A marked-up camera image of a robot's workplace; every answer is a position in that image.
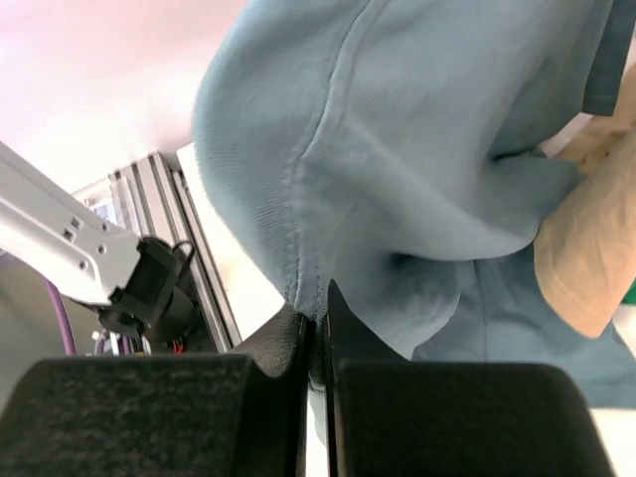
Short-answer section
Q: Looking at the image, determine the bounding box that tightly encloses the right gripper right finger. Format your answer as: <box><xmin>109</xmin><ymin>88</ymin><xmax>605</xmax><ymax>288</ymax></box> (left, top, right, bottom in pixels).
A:
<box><xmin>323</xmin><ymin>284</ymin><xmax>612</xmax><ymax>476</ymax></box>

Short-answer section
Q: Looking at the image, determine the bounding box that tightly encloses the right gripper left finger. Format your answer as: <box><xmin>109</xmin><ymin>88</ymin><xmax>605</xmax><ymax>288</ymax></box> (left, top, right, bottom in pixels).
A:
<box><xmin>1</xmin><ymin>307</ymin><xmax>314</xmax><ymax>476</ymax></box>

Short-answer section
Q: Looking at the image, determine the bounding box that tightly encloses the grey blue t shirt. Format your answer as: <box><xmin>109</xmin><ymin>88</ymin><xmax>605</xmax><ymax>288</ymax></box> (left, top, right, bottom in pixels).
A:
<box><xmin>194</xmin><ymin>1</ymin><xmax>635</xmax><ymax>408</ymax></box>

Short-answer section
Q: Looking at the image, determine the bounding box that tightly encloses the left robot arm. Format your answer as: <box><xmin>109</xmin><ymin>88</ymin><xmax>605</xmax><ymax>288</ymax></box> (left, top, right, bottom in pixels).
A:
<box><xmin>1</xmin><ymin>145</ymin><xmax>198</xmax><ymax>343</ymax></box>

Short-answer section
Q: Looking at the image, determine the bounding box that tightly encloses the beige t shirt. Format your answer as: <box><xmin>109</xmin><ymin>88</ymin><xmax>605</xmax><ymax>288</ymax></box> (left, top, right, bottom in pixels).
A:
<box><xmin>534</xmin><ymin>68</ymin><xmax>635</xmax><ymax>338</ymax></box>

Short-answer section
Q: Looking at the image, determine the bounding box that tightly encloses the green t shirt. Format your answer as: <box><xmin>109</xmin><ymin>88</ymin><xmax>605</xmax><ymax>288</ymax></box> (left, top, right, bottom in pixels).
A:
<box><xmin>621</xmin><ymin>281</ymin><xmax>636</xmax><ymax>306</ymax></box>

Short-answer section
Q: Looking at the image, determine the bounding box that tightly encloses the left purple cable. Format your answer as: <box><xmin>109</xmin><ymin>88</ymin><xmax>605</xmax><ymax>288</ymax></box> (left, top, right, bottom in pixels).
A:
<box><xmin>44</xmin><ymin>280</ymin><xmax>79</xmax><ymax>358</ymax></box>

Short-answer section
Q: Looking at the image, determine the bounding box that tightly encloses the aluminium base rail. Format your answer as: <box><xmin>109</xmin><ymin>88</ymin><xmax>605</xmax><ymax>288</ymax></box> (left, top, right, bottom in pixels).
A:
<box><xmin>75</xmin><ymin>152</ymin><xmax>241</xmax><ymax>353</ymax></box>

